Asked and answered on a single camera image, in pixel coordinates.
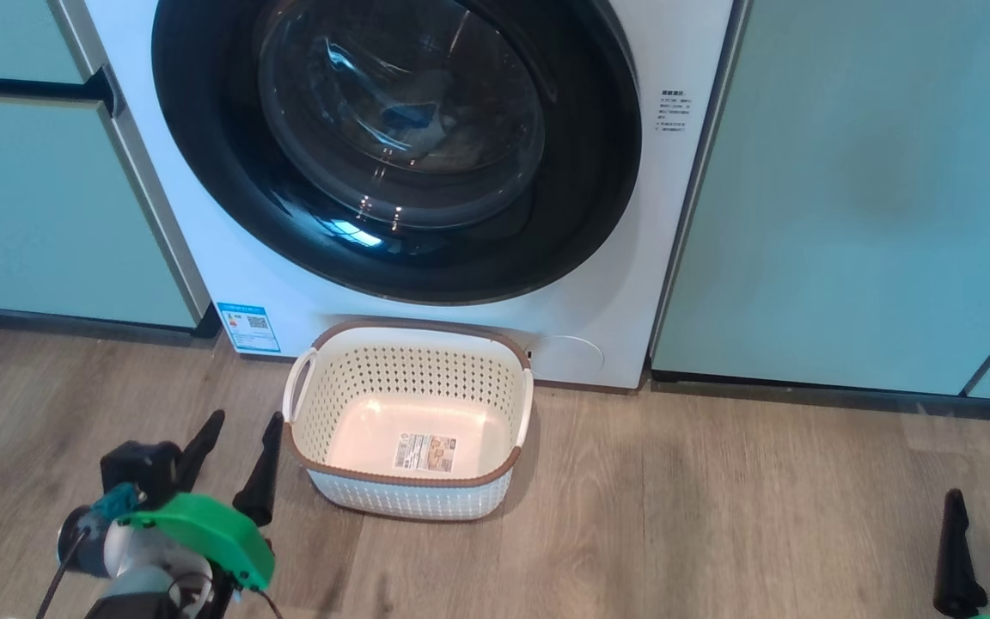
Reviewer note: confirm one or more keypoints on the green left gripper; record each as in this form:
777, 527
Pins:
220, 537

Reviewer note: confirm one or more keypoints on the black round glass washer door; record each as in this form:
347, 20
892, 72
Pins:
229, 198

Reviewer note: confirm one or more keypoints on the cream garment with blue patch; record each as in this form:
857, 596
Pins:
409, 114

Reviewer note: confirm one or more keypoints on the large cream printed garment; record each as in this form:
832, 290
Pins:
469, 142

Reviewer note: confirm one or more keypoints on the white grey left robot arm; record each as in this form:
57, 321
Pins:
138, 567

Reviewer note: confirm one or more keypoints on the wide pale green cabinet door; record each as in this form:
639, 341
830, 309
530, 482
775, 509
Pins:
847, 215

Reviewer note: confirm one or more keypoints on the white front-load washing machine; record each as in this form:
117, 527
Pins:
615, 258

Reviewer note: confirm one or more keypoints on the teal blue wrist module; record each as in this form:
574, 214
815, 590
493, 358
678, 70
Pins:
117, 500

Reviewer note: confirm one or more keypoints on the blue energy label sticker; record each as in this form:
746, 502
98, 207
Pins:
247, 327

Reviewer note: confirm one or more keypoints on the printed basket label sticker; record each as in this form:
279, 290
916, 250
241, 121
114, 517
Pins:
424, 453

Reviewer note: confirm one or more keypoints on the white perforated brown-rimmed laundry basket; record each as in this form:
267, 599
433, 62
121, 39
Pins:
409, 378

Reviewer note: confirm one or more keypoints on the grey cabinet side panel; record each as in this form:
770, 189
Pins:
143, 172

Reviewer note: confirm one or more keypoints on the printed warning text sticker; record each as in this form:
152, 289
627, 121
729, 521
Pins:
674, 112

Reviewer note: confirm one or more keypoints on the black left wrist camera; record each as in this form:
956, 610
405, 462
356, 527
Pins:
138, 468

